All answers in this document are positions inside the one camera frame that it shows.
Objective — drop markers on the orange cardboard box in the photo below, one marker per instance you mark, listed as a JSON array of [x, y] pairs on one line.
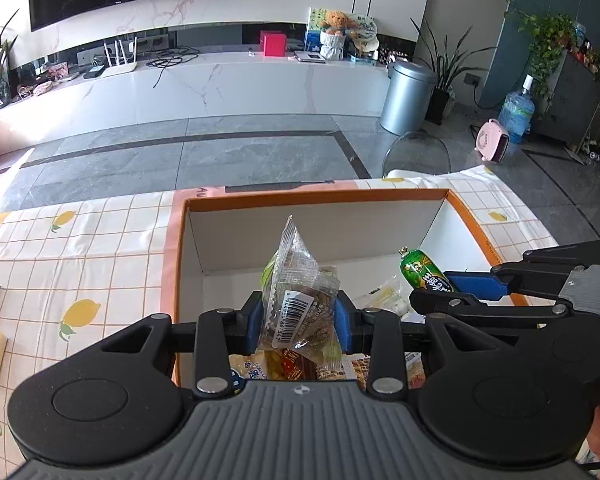
[[218, 241]]

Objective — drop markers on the red chips bag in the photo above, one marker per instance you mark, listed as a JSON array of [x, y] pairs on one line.
[[284, 365]]

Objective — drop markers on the pink small heater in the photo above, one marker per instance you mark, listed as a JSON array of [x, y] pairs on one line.
[[492, 141]]

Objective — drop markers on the lemon pattern tablecloth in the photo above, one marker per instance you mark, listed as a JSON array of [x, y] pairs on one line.
[[98, 383]]

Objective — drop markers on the green potted plant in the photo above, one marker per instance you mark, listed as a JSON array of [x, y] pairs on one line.
[[447, 64]]

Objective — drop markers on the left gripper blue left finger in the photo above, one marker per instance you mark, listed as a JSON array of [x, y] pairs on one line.
[[221, 333]]

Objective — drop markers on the hanging ivy plant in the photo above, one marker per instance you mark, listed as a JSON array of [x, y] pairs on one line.
[[533, 37]]

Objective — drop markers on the white wifi router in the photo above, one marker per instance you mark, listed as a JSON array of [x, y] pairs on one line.
[[122, 61]]

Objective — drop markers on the blue water jug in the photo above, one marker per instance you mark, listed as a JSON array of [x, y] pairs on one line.
[[517, 111]]

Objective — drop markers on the white tv console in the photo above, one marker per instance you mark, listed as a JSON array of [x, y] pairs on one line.
[[214, 84]]

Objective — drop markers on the green snack packet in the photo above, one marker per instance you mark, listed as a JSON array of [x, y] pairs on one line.
[[421, 272]]

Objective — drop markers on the pink red box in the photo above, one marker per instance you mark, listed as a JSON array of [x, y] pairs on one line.
[[273, 44]]

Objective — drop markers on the yellow chips bag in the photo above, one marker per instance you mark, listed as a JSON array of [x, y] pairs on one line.
[[246, 368]]

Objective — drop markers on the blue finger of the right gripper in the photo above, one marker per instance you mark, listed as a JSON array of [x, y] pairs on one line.
[[426, 301], [482, 285]]

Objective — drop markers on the silver trash can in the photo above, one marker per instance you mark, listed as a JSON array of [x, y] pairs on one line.
[[409, 93]]

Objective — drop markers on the clear white candy bag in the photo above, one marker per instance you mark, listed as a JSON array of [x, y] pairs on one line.
[[393, 296]]

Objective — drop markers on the clear brown snack pouch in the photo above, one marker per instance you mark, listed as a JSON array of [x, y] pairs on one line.
[[298, 299]]

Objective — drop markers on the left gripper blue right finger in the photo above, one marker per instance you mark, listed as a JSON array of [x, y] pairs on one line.
[[378, 334]]

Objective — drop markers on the clear glass chair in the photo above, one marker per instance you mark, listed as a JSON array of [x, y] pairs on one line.
[[417, 151]]

